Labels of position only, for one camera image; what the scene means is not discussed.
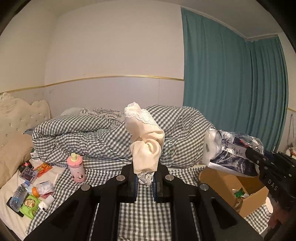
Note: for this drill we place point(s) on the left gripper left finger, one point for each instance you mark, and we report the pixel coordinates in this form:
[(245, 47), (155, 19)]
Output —
[(90, 213)]

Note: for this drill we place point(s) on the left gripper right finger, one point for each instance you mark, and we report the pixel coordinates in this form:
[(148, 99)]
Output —
[(198, 212)]

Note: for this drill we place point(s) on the floral tissue pack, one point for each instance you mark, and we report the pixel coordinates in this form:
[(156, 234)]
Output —
[(225, 151)]

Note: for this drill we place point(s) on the cream lace cloth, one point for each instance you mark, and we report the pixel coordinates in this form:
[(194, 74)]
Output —
[(146, 143)]

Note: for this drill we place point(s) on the green snack bag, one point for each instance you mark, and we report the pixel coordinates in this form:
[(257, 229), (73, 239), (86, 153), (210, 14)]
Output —
[(240, 193)]

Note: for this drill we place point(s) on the right hand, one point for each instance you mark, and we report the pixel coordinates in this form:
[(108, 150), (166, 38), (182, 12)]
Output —
[(281, 225)]

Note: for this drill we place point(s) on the brown cardboard box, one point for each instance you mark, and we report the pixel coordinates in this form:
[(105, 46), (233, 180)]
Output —
[(223, 183)]

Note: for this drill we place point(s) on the green monkey snack pack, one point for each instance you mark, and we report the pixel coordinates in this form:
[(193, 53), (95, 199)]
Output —
[(30, 206)]

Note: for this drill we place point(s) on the pink drink bottle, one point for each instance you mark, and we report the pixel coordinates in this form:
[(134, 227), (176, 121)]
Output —
[(75, 164)]

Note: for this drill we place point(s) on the clear water bottle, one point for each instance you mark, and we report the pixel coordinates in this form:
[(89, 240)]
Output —
[(19, 196)]

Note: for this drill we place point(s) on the red yellow candy pack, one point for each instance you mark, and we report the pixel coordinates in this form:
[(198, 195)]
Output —
[(42, 169)]

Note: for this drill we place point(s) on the grey checkered duvet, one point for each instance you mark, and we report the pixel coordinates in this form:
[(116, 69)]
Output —
[(104, 143)]

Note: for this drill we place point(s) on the teal curtain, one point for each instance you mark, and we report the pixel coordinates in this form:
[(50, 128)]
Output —
[(238, 85)]

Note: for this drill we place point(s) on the cream tufted headboard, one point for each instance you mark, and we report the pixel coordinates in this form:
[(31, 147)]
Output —
[(17, 116)]

